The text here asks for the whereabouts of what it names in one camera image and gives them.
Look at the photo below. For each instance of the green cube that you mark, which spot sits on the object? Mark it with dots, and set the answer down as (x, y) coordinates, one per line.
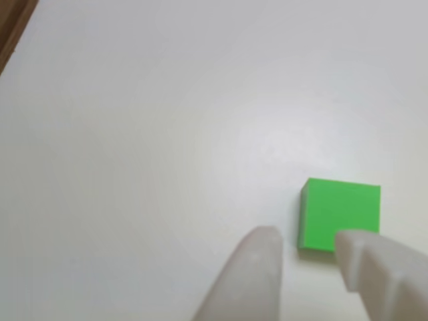
(337, 210)

